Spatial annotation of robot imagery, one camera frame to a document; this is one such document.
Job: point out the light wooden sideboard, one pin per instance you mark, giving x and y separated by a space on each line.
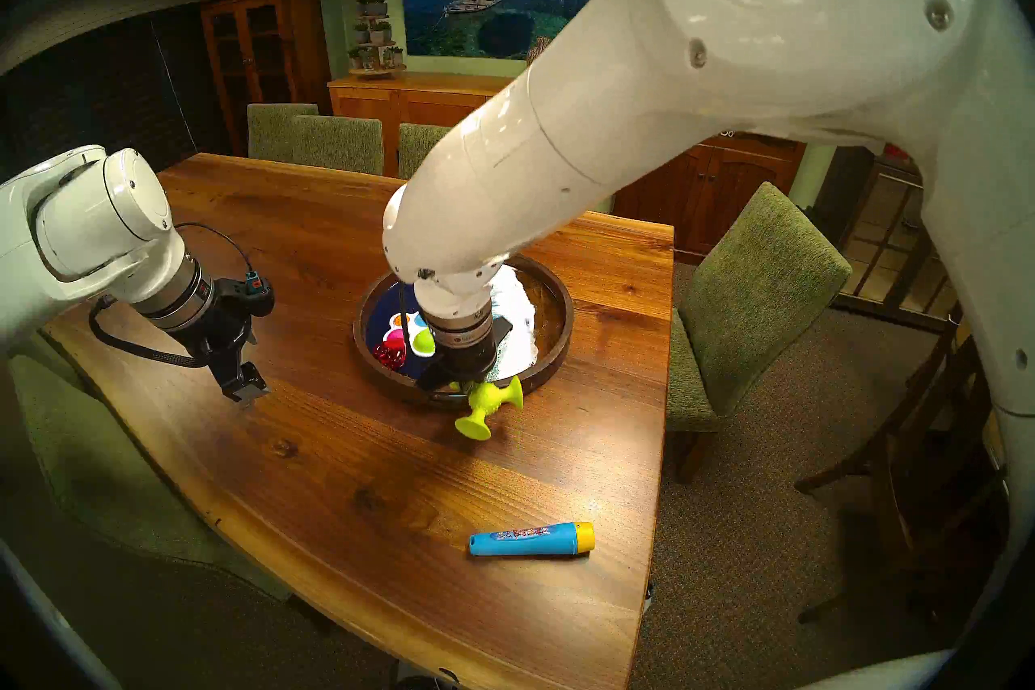
404 102

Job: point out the dark wooden chair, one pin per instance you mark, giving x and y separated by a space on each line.
889 486

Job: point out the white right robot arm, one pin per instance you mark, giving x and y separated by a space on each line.
728 9

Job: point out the white multicolour pop bubble toy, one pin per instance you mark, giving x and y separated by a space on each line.
420 341

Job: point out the dark glass front console table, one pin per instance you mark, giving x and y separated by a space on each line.
889 252

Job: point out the dark window blind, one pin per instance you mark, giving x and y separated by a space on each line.
105 98

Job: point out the red miniature house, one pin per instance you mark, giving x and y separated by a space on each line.
899 153

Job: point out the white metal bracket black knob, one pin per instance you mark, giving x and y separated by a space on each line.
648 595

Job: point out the blue tube toy yellow cap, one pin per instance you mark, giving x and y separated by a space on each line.
525 539

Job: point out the wooden glass door cabinet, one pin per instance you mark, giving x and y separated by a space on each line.
303 42

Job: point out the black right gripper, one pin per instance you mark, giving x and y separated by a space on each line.
473 365

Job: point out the green upholstered dining chair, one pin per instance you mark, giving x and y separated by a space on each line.
420 147
271 130
752 292
340 145
89 470

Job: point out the round wooden blue resin tray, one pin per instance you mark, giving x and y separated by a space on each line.
550 324

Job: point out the tiered stand with potted plants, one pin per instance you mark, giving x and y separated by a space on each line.
373 33

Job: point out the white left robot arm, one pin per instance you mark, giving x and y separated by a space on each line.
48 236

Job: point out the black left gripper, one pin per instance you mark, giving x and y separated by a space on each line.
222 329

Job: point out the lime green suction cup toy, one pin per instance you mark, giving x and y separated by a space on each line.
489 401

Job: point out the red translucent heart toy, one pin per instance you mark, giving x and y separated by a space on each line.
390 355

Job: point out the brown patterned vase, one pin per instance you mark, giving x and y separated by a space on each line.
538 50

